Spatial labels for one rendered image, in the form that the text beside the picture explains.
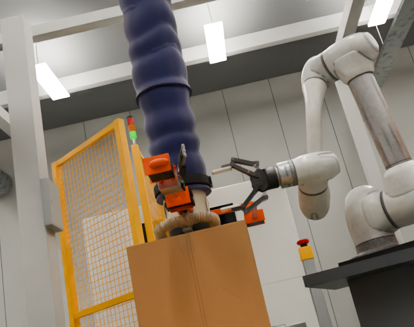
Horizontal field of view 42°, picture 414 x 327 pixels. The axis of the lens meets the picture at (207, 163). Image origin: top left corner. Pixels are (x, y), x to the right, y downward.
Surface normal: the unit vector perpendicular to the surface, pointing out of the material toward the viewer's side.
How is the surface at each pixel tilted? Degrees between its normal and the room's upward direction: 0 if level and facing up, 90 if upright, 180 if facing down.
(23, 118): 90
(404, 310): 90
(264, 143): 90
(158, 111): 78
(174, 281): 90
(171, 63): 100
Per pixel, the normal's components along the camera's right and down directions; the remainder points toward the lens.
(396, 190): -0.72, -0.06
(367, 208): -0.64, -0.28
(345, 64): -0.60, 0.09
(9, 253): -0.09, -0.32
